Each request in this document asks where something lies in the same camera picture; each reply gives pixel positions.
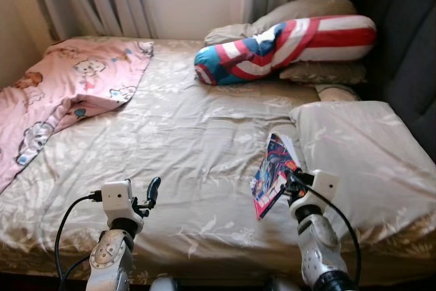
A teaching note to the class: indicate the small beige pillow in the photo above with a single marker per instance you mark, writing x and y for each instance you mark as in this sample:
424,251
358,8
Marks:
337,92

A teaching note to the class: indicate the dark grey padded panel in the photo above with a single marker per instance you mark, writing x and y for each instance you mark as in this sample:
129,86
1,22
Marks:
409,52

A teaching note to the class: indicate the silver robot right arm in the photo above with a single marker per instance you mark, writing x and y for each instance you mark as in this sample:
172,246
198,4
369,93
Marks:
317,243

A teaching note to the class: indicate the beige floral pillow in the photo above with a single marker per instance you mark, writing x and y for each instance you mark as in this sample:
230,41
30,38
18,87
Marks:
368,161
327,73
306,10

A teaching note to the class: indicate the beige floral bed sheet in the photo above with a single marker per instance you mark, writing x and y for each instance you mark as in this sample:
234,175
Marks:
191,134

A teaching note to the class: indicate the colourful manga comic book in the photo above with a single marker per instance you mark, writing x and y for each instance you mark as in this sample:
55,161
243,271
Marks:
269,182

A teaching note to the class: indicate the grey robot left leg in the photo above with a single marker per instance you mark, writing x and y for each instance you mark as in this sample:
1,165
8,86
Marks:
163,284

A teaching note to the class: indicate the red white blue shield bolster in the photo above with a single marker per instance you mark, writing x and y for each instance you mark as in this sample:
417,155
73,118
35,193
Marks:
300,42

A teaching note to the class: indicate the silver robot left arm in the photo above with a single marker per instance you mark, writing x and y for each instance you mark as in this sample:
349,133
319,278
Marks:
109,260

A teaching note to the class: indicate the pink cartoon print blanket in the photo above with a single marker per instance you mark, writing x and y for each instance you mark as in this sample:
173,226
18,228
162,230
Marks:
61,86

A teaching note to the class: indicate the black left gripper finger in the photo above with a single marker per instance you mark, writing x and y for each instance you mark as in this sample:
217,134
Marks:
154,190

